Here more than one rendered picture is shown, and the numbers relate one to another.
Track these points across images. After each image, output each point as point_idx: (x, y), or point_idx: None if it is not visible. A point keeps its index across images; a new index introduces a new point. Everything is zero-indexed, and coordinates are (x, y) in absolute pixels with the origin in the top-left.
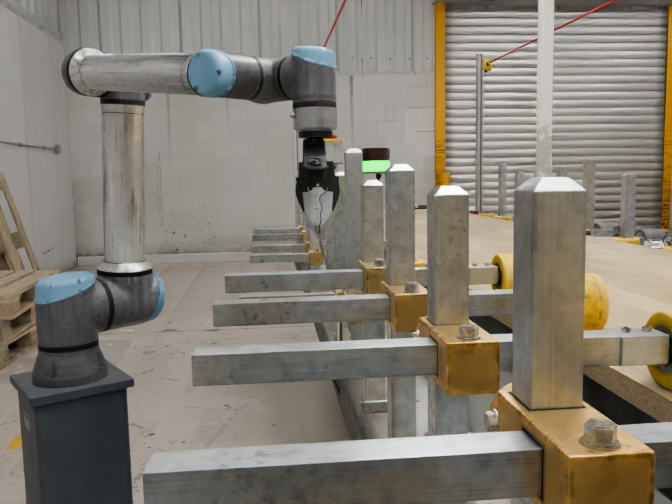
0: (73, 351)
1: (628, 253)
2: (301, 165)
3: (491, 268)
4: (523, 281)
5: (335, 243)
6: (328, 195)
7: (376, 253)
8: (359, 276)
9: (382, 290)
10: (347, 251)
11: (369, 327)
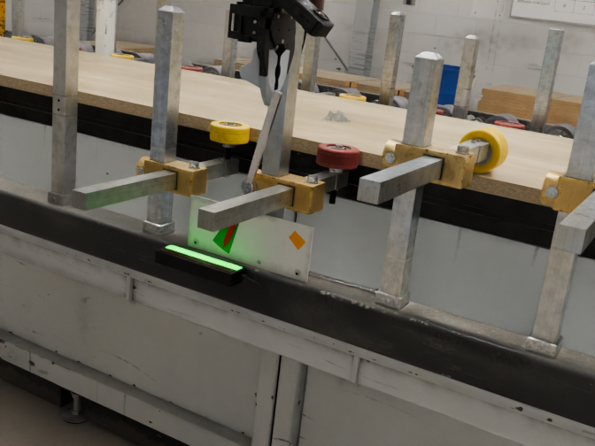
0: None
1: (339, 103)
2: (273, 13)
3: (487, 144)
4: None
5: (166, 105)
6: (286, 55)
7: (428, 136)
8: (440, 165)
9: (573, 186)
10: (282, 125)
11: (413, 218)
